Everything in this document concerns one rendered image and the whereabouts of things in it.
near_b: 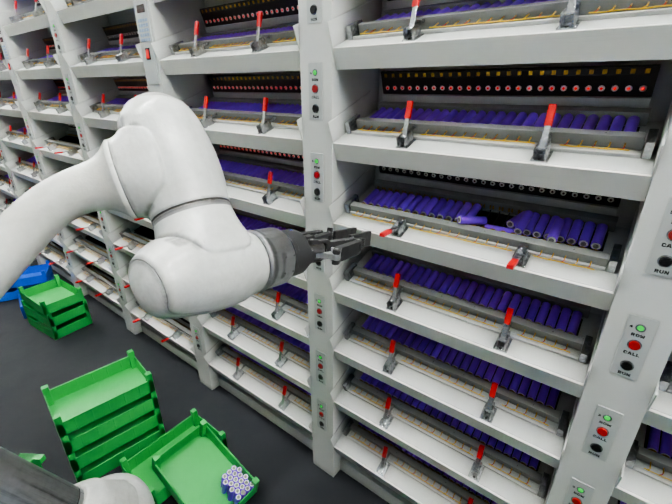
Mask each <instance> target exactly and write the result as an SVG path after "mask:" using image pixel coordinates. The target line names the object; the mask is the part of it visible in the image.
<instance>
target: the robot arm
mask: <svg viewBox="0 0 672 504"><path fill-rule="evenodd" d="M117 127H118V131H117V132H116V134H115V135H114V136H113V137H111V138H109V139H105V140H103V143H102V145H101V147H100V149H99V151H98V152H97V153H96V154H95V155H94V156H93V157H92V158H90V159H89V160H87V161H85V162H82V163H80V164H78V165H75V166H73V167H70V168H68V169H65V170H63V171H61V172H59V173H56V174H54V175H52V176H50V177H49V178H47V179H45V180H43V181H41V182H40V183H38V184H37V185H35V186H34V187H32V188H31V189H29V190H28V191H27V192H25V193H24V194H23V195H22V196H20V197H19V198H18V199H17V200H16V201H15V202H13V203H12V204H11V205H10V206H9V207H8V208H7V209H6V210H5V211H4V212H3V213H2V214H1V215H0V299H1V298H2V297H3V296H4V295H5V293H6V292H7V291H8V290H9V289H10V288H11V286H12V285H13V284H14V283H15V282H16V281H17V279H18V278H19V277H20V276H21V275H22V274H23V272H24V271H25V270H26V269H27V268H28V267H29V265H30V264H31V263H32V262H33V261H34V260H35V258H36V257H37V256H38V255H39V254H40V253H41V252H42V250H43V249H44V248H45V247H46V246H47V245H48V244H49V242H50V241H51V240H52V239H53V238H54V237H55V236H56V235H57V234H58V233H59V232H60V231H61V230H62V229H63V228H64V227H66V226H67V225H68V224H69V223H71V222H72V221H74V220H76V219H77V218H79V217H81V216H84V215H86V214H89V213H92V212H96V211H103V210H114V211H119V212H122V213H124V214H126V215H128V216H130V217H132V218H133V219H136V218H147V219H150V220H151V223H152V226H153V229H154V236H155V240H153V241H150V242H149V243H147V244H146V245H145V246H144V247H143V248H141V249H140V250H139V251H138V252H137V253H136V255H135V256H134V257H133V258H132V260H131V261H130V264H129V267H128V279H129V284H130V287H131V290H132V292H133V295H134V297H135V298H136V300H137V302H138V303H139V305H140V306H141V307H142V308H143V309H144V310H145V311H146V312H147V313H148V314H150V315H151V316H154V317H156V318H161V319H176V318H185V317H192V316H197V315H203V314H208V313H212V312H216V311H220V310H223V309H226V308H229V307H232V306H235V305H237V304H239V303H241V302H243V301H245V300H247V299H248V298H249V297H250V296H252V295H253V294H255V293H257V292H262V291H265V290H267V289H269V288H273V287H276V286H279V285H282V284H284V283H286V282H287V281H288V280H289V279H290V278H291V277H292V276H296V275H299V274H301V273H303V272H304V271H305V270H306V269H307V268H308V266H309V265H310V264H311V263H315V262H320V261H322V260H324V259H330V262H332V264H333V265H339V264H340V262H341V261H344V260H346V259H349V258H351V257H354V256H356V255H359V254H361V248H363V247H366V246H370V240H371V231H363V232H359V233H356V231H357V228H356V227H350V228H345V229H340V230H335V231H333V228H330V227H327V231H326V232H323V230H321V229H319V230H313V231H306V232H299V231H297V230H295V229H286V230H279V229H277V228H272V227H269V228H262V229H256V230H246V229H245V228H244V226H243V225H242V223H241V222H240V221H239V219H238V217H237V216H236V214H235V212H234V210H233V208H232V205H231V203H230V200H229V197H228V193H227V187H226V181H225V177H224V174H223V171H222V168H221V165H220V162H219V159H218V157H217V154H216V152H215V150H214V147H213V145H212V143H211V141H210V139H209V137H208V135H207V133H206V131H205V129H204V127H203V126H202V124H201V122H200V121H199V119H198V118H197V117H196V115H195V114H194V113H193V111H192V110H191V109H190V108H189V107H188V106H187V105H186V104H185V103H183V102H182V101H180V100H178V99H176V98H174V97H172V96H170V95H168V94H164V93H158V92H149V93H143V94H140V95H137V96H135V97H134V98H132V99H130V100H129V101H128V102H127V103H126V104H125V105H124V107H123V109H122V111H121V113H120V115H119V117H118V120H117ZM0 504H155V502H154V499H153V496H152V493H151V491H150V490H149V488H148V486H147V485H146V484H145V483H144V482H143V481H142V480H141V479H140V478H139V477H137V476H135V475H132V474H129V473H115V474H110V475H107V476H104V477H102V478H91V479H87V480H84V481H81V482H79V483H76V484H72V483H70V482H68V481H66V480H64V479H62V478H60V477H58V476H56V475H54V474H53V473H51V472H49V471H47V470H45V469H43V468H41V467H39V466H37V465H35V464H33V463H31V462H29V461H27V460H25V459H23V458H21V457H20V456H18V455H16V454H14V453H12V452H10V451H8V450H6V449H4V448H2V447H0Z"/></svg>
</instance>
